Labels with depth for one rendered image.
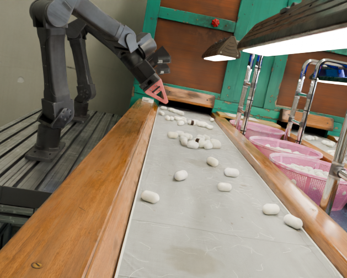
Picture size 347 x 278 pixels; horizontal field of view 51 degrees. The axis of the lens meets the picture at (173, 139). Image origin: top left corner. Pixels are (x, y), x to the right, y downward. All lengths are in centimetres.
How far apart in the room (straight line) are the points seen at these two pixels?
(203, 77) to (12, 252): 176
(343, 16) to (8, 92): 278
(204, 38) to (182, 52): 14
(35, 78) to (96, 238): 256
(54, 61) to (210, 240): 67
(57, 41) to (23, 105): 200
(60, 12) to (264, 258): 75
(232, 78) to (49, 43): 127
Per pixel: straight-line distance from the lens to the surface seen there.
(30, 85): 297
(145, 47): 122
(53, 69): 103
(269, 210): 70
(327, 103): 226
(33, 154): 103
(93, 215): 50
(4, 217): 86
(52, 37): 102
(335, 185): 77
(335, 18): 41
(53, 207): 51
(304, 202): 77
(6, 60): 301
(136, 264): 46
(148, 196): 63
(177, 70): 206
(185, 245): 52
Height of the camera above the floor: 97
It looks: 11 degrees down
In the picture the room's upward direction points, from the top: 11 degrees clockwise
